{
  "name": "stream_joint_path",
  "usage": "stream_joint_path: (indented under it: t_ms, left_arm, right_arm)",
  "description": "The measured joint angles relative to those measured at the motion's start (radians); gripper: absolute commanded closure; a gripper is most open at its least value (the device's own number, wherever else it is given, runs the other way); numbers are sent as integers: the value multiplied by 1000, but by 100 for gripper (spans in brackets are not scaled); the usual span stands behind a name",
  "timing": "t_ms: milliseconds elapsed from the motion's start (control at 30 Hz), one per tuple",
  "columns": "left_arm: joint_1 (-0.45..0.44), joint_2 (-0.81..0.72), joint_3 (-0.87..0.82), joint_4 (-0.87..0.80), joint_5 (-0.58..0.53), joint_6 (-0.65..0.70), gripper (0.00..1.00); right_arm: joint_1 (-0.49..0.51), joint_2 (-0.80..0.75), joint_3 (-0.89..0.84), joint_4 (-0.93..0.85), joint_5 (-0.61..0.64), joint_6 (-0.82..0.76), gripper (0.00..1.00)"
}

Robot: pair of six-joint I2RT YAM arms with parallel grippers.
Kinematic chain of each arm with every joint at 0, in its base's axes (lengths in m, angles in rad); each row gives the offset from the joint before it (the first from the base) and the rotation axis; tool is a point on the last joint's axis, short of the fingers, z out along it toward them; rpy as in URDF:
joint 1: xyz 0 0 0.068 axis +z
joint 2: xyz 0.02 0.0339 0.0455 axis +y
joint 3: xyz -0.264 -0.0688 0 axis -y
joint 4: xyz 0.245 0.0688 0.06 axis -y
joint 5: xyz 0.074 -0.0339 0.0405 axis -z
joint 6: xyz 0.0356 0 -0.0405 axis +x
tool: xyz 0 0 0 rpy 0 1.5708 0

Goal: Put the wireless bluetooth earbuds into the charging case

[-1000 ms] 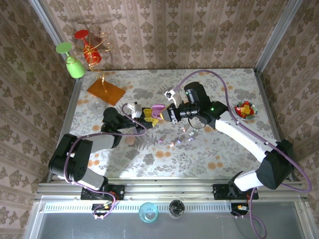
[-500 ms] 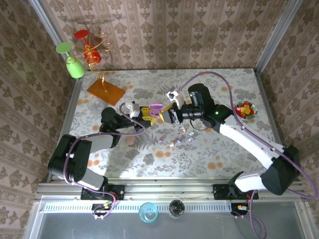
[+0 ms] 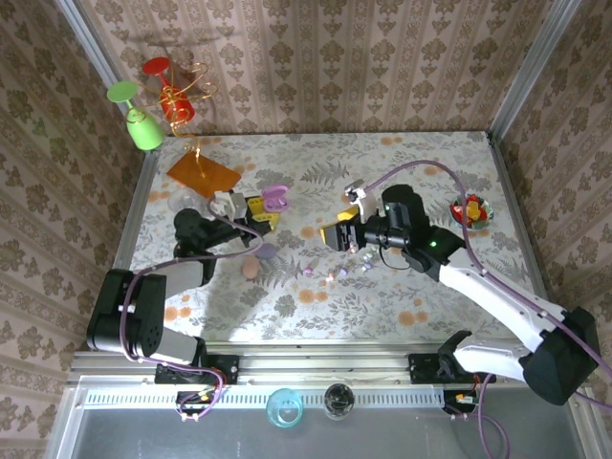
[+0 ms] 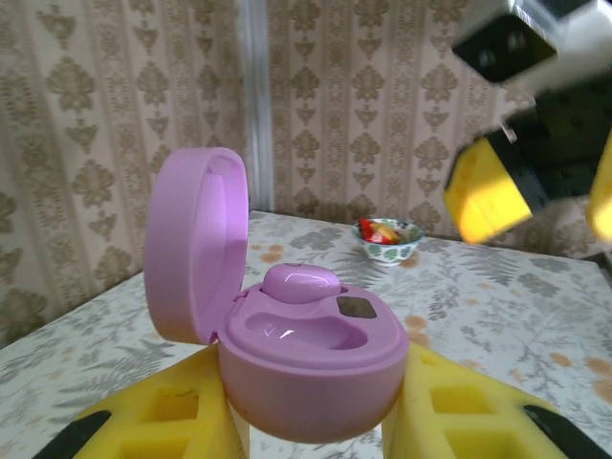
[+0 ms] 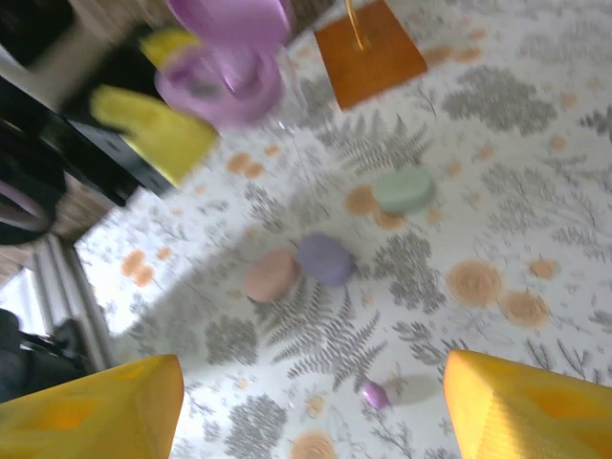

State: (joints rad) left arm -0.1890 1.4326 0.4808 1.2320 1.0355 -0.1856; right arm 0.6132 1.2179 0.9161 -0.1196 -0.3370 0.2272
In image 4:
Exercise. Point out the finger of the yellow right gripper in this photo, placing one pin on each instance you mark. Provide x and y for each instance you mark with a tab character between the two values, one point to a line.
487	201
603	201

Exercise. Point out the yellow wrapped candy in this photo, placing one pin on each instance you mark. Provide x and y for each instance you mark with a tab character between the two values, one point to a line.
388	234

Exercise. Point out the patterned ceramic candy bowl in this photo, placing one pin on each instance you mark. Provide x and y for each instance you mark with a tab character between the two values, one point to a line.
389	253

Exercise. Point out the aluminium frame post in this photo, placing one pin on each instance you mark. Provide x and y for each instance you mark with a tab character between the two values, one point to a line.
258	95

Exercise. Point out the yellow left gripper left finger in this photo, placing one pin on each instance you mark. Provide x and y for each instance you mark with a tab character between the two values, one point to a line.
158	421

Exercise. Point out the red wrapped candy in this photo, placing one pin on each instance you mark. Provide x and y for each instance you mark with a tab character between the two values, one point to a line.
367	227

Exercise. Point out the lilac pink earbud case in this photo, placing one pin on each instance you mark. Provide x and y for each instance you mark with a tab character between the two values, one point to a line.
311	392

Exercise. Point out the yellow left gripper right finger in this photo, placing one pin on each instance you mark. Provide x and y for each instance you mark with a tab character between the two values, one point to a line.
459	421

